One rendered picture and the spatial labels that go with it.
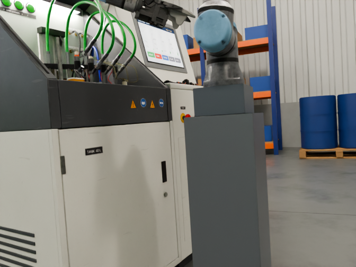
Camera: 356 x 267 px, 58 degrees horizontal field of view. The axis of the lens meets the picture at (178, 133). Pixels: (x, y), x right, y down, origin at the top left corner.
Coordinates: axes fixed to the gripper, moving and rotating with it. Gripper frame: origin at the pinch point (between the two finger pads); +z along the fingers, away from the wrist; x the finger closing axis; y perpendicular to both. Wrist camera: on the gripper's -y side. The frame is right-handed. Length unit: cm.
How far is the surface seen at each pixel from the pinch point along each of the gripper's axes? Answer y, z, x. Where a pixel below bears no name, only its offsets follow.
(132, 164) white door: 62, -4, -10
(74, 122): 49, -29, 8
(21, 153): 65, -44, 4
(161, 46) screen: 0, 2, -86
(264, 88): -49, 254, -464
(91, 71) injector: 29, -32, -35
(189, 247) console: 103, 40, -34
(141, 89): 31.1, -8.2, -20.3
